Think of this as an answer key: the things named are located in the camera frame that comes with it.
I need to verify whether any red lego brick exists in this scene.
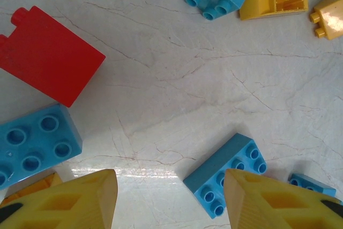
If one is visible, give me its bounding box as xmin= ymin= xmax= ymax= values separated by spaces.
xmin=0 ymin=5 xmax=107 ymax=108

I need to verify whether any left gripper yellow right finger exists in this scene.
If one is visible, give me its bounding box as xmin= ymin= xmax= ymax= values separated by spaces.
xmin=223 ymin=168 xmax=343 ymax=229

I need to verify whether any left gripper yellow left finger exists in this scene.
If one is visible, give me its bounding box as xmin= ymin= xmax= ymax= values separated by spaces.
xmin=0 ymin=169 xmax=119 ymax=229

